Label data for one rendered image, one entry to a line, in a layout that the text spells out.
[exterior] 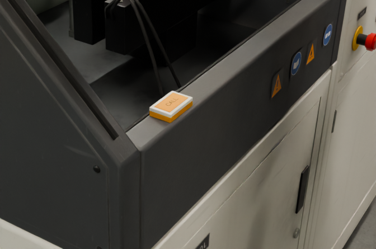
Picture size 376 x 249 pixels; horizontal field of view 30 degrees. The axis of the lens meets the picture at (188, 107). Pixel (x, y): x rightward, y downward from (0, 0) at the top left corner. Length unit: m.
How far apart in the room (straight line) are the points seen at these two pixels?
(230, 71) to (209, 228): 0.23
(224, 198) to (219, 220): 0.04
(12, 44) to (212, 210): 0.40
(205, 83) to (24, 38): 0.26
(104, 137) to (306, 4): 0.54
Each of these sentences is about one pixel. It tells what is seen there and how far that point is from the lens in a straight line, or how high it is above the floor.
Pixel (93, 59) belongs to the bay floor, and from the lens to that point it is 1.23.
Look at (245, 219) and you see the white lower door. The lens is 1.15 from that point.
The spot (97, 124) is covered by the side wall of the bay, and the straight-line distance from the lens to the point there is 0.75.
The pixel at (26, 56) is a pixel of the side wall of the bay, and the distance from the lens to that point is 0.76.
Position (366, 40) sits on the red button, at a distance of 1.43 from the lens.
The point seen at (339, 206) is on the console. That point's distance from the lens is 1.80.
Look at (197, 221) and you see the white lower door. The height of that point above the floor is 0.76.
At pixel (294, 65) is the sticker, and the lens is 1.14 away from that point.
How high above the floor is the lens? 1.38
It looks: 30 degrees down
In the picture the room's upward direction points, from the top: 3 degrees clockwise
